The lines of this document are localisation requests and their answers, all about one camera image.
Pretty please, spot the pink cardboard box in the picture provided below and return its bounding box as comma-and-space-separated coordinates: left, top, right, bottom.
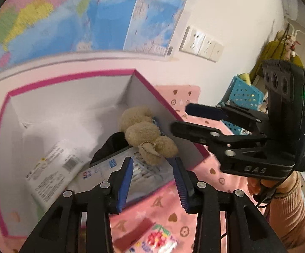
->
0, 69, 211, 239

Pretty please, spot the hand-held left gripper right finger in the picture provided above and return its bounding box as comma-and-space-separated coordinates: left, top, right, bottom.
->
175, 157, 287, 253

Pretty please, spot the yellow hanging coat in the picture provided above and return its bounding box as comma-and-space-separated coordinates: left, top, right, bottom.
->
249, 40, 304, 85

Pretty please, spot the black cable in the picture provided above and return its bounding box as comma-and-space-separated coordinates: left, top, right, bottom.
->
256, 175, 290, 217

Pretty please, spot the clear cotton swab bag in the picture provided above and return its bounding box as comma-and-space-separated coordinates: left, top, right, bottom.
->
131, 155, 179, 198

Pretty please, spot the blue perforated plastic rack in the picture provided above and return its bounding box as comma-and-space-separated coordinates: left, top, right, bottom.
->
221, 76, 265, 135

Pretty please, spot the large white wet wipes pack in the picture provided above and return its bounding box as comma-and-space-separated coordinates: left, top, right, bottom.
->
25, 140, 86, 206

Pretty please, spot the colourful wall map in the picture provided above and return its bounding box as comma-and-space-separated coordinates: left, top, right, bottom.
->
0, 0, 195, 77

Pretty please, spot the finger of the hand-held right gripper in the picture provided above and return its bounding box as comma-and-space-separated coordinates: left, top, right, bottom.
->
171, 121, 271, 164
185, 103, 270, 133

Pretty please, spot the person's right hand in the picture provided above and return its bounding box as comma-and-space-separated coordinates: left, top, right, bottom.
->
247, 172, 300, 203

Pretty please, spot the beige teddy bear plush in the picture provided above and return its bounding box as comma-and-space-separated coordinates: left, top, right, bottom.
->
119, 107, 179, 166

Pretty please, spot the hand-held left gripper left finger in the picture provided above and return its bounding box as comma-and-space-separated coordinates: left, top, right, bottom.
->
19, 157, 134, 253

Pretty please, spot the black cloth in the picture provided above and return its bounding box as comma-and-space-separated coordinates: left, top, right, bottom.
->
91, 132, 132, 164

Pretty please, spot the small green packet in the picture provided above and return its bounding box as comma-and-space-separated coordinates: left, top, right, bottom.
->
35, 204, 48, 219

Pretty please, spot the person's right forearm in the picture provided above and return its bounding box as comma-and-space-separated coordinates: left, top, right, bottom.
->
270, 174, 305, 249

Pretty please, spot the white wall socket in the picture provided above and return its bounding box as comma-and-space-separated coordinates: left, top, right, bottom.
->
197, 34, 217, 58
179, 26, 205, 56

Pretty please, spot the white wall switch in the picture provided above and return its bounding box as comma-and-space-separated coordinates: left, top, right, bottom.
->
210, 42, 225, 63

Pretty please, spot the small white red-print packet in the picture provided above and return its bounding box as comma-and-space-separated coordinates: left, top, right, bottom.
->
72, 148, 132, 193

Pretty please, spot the floral tissue packet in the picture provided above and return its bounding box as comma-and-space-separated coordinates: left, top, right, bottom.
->
127, 223, 178, 253

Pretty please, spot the pink white hanging ornament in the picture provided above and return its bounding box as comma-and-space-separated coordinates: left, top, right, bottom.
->
284, 29, 300, 58

